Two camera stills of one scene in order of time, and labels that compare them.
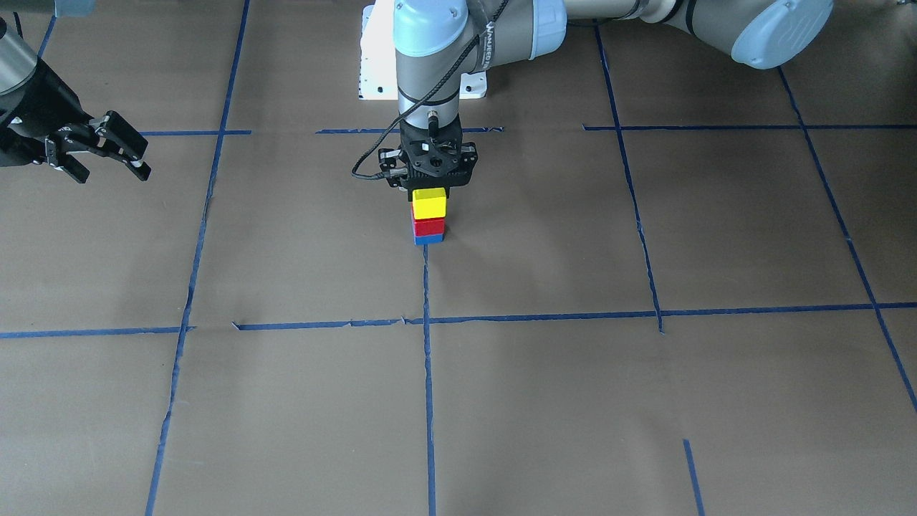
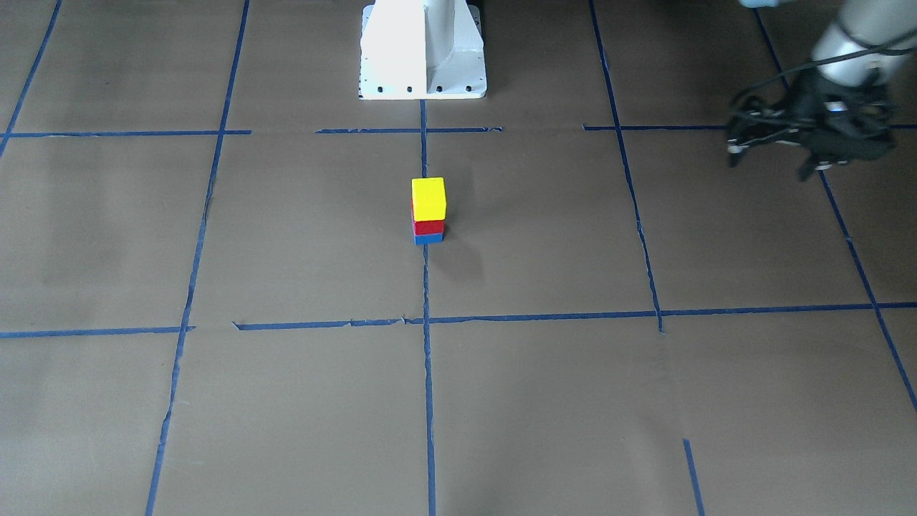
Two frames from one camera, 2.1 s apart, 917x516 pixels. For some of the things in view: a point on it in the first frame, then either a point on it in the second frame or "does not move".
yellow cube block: x=429 y=203 does not move
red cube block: x=426 y=226 does not move
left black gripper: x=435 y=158 → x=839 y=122
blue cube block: x=429 y=239 does not move
